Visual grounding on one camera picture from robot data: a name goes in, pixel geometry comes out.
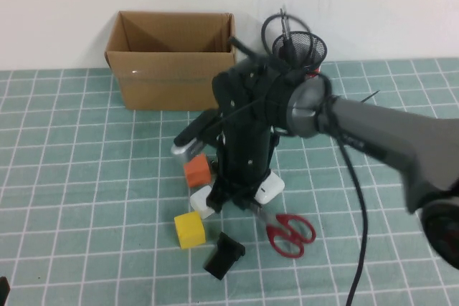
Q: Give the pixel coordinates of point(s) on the white earbuds case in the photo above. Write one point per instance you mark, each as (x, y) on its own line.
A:
(270, 187)

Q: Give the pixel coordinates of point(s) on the white block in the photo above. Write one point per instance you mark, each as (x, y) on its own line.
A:
(201, 202)

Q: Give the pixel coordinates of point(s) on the right wrist camera black silver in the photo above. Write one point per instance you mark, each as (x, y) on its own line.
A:
(186, 148)

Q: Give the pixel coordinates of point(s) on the black plastic bracket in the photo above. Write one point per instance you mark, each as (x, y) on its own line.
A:
(224, 257)

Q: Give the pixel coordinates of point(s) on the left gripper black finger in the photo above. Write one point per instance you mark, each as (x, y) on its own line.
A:
(3, 291)

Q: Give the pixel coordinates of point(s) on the open brown cardboard box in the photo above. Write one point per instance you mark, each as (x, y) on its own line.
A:
(161, 84)

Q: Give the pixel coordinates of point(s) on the yellow block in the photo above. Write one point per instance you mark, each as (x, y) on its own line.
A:
(190, 230)

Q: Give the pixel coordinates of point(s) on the green checked tablecloth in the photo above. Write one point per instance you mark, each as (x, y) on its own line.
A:
(107, 177)

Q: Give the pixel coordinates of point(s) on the orange block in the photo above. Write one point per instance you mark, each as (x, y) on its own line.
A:
(197, 173)

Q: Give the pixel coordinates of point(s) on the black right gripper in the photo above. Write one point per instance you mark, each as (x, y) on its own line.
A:
(244, 134)

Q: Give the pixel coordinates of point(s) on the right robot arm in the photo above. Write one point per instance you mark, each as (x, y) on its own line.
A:
(376, 130)

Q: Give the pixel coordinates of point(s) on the black mesh pen holder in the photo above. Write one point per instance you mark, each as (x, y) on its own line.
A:
(305, 46)

